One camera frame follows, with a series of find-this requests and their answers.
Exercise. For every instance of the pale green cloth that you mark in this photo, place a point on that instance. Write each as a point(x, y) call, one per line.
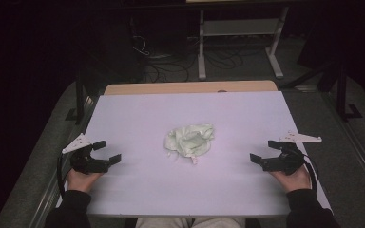
point(190, 141)

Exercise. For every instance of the white metal desk frame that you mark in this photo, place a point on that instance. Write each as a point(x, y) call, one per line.
point(239, 28)

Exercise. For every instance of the person's right hand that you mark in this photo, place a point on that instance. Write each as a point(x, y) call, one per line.
point(293, 181)

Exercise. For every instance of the person's left hand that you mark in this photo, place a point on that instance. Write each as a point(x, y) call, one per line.
point(81, 181)

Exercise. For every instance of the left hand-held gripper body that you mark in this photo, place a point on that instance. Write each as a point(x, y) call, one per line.
point(84, 161)

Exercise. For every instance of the black metal stand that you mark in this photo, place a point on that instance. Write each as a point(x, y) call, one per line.
point(343, 95)
point(80, 95)

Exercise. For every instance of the light wooden table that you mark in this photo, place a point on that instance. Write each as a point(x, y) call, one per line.
point(190, 87)

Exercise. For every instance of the white board table cover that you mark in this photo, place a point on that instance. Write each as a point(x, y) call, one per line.
point(190, 190)

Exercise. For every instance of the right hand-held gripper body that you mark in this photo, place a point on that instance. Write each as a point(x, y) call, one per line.
point(286, 161)

